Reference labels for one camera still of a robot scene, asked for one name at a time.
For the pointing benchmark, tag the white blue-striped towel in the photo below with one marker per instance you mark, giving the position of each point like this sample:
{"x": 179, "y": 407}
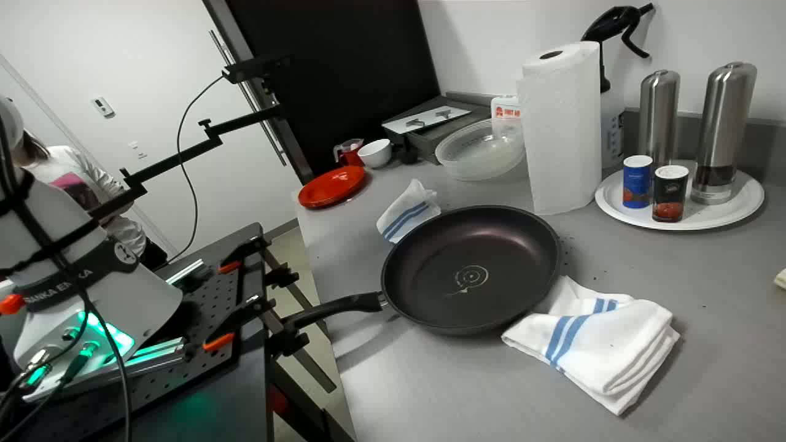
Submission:
{"x": 607, "y": 343}
{"x": 413, "y": 206}

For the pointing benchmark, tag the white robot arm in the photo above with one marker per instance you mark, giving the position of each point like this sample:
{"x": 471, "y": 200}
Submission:
{"x": 89, "y": 300}

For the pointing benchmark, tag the black frying pan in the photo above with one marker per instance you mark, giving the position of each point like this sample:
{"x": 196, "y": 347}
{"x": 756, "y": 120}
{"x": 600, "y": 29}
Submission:
{"x": 463, "y": 272}

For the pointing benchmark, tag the white paper towel roll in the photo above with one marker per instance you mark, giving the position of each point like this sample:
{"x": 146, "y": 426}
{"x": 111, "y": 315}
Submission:
{"x": 561, "y": 115}

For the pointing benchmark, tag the red plate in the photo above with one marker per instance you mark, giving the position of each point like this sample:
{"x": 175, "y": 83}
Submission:
{"x": 331, "y": 186}

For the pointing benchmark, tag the small white bowl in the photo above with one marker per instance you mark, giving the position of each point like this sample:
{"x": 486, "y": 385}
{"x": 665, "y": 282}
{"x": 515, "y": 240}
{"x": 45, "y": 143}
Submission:
{"x": 377, "y": 153}

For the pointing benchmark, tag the black flat tray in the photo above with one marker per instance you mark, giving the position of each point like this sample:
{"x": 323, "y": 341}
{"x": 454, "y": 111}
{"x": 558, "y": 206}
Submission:
{"x": 426, "y": 126}

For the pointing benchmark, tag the clear plastic bowl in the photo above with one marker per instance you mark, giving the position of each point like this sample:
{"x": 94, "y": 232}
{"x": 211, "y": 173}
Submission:
{"x": 479, "y": 153}

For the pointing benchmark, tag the black monitor panel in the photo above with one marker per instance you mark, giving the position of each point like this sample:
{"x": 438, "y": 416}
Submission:
{"x": 336, "y": 70}

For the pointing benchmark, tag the black perforated robot table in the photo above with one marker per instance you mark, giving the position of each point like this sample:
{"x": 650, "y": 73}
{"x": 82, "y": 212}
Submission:
{"x": 221, "y": 289}

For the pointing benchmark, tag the blue spice jar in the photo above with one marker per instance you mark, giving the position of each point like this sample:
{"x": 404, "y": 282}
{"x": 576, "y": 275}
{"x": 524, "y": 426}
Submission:
{"x": 637, "y": 180}

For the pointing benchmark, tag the red spice jar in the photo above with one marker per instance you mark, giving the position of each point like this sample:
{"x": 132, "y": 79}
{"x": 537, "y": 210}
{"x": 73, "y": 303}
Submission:
{"x": 668, "y": 192}

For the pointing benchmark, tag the left steel grinder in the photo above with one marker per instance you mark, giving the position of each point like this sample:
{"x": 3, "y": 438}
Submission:
{"x": 659, "y": 115}

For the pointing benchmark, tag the steel grinder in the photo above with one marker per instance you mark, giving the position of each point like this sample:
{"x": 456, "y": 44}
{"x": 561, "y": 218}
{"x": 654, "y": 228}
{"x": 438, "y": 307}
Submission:
{"x": 723, "y": 126}
{"x": 659, "y": 115}

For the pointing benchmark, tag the seated person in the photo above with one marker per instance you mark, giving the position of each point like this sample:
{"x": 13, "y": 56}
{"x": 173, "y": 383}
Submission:
{"x": 83, "y": 183}

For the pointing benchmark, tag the white round tray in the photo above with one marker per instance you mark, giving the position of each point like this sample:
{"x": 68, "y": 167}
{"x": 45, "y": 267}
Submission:
{"x": 747, "y": 197}

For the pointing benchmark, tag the right steel grinder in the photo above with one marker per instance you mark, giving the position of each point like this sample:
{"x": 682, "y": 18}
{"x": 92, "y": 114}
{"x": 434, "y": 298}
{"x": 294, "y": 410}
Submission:
{"x": 723, "y": 126}

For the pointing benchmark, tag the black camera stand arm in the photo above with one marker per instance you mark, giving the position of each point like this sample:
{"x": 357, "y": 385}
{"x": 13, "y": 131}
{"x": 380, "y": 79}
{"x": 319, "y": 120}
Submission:
{"x": 257, "y": 67}

